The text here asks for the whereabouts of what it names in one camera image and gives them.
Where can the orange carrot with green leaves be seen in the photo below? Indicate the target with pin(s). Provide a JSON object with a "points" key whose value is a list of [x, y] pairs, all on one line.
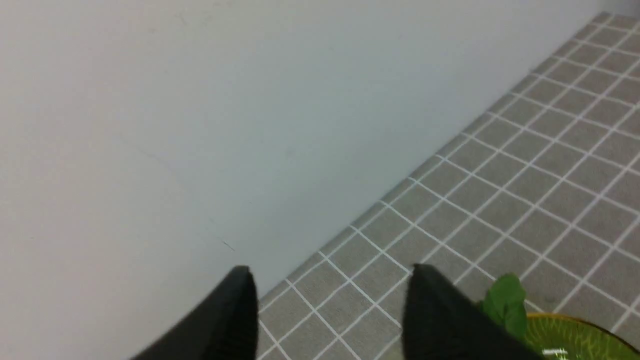
{"points": [[504, 304]]}

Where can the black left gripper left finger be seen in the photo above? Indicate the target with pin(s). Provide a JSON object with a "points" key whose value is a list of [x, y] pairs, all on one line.
{"points": [[224, 326]]}

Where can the green leaf-shaped plate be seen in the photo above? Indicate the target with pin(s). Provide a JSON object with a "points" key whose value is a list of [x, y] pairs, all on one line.
{"points": [[560, 337]]}

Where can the grey checkered tablecloth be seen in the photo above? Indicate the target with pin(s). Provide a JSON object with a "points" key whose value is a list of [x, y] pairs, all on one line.
{"points": [[544, 184]]}

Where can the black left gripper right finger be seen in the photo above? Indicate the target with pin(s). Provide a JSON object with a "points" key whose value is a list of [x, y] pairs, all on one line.
{"points": [[440, 323]]}

